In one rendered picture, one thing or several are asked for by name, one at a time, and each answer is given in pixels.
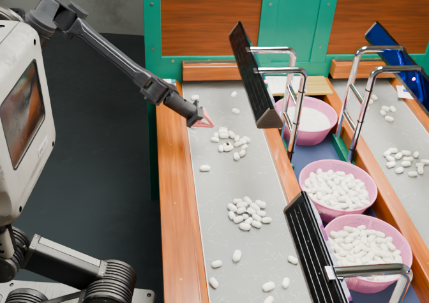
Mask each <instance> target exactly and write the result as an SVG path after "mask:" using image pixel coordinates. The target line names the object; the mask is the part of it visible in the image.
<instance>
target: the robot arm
mask: <svg viewBox="0 0 429 303"><path fill-rule="evenodd" d="M8 8H9V9H11V10H12V11H14V12H15V13H17V14H18V15H19V16H20V17H21V18H22V20H23V21H24V22H25V24H27V25H29V26H31V27H32V28H33V29H34V30H35V31H36V32H37V33H38V36H39V39H40V47H41V51H42V49H43V47H44V46H45V44H46V43H47V42H48V41H49V40H50V39H49V38H50V37H51V36H52V35H53V34H54V32H55V31H57V32H58V33H59V34H60V35H61V36H63V37H64V38H65V39H67V40H71V39H72V38H73V36H76V37H77V38H79V39H80V40H82V41H83V42H84V43H86V44H87V45H89V46H90V47H91V48H92V49H93V50H95V51H96V52H97V53H99V54H100V55H101V56H102V57H103V58H105V59H106V60H107V61H108V62H109V63H111V64H112V65H113V66H115V67H116V68H117V69H118V70H119V71H121V72H122V73H124V74H125V75H126V76H127V77H128V78H129V79H130V80H131V81H132V82H133V83H134V85H135V86H136V87H137V88H138V89H140V92H141V93H142V94H143V95H144V99H145V100H146V101H148V102H149V103H151V104H152V105H154V104H155V105H157V106H159V105H160V103H161V102H162V101H163V104H164V105H165V106H166V107H168V108H170V109H171V110H173V111H175V112H176V113H178V114H179V115H181V116H182V117H184V118H185V119H186V126H187V127H188V128H191V127H192V126H193V127H203V128H213V127H214V126H215V125H214V124H213V122H212V120H211V119H210V117H209V116H208V114H207V112H206V110H205V108H204V107H199V101H198V100H195V101H194V102H193V104H192V103H190V102H189V101H188V100H186V99H184V98H183V97H182V96H180V95H179V92H178V89H177V87H176V86H175V85H174V84H169V83H168V82H166V81H164V80H163V79H162V78H160V77H157V76H156V75H154V74H152V73H151V72H150V71H149V70H146V69H144V68H142V67H141V66H139V65H138V64H137V63H135V62H134V61H132V60H131V59H130V58H129V57H128V56H127V55H125V54H124V53H122V52H121V51H120V50H119V49H118V48H116V47H115V46H114V45H113V44H111V43H110V42H109V41H108V40H106V39H105V38H104V37H103V36H102V35H100V34H99V33H97V32H96V31H95V30H94V29H93V28H92V27H91V26H90V25H89V24H88V23H87V21H86V17H87V16H88V13H87V12H86V11H85V10H83V9H82V8H81V7H80V6H79V5H77V4H76V3H74V2H73V1H70V2H69V4H68V3H66V2H64V1H62V0H40V2H39V3H38V5H37V6H36V8H35V9H34V10H30V12H29V13H28V14H27V15H25V11H24V9H22V8H10V7H8ZM149 83H150V84H149ZM147 85H148V86H147ZM204 118H205V119H206V120H207V121H208V123H209V124H207V123H204V122H202V121H201V120H202V119H204Z"/></svg>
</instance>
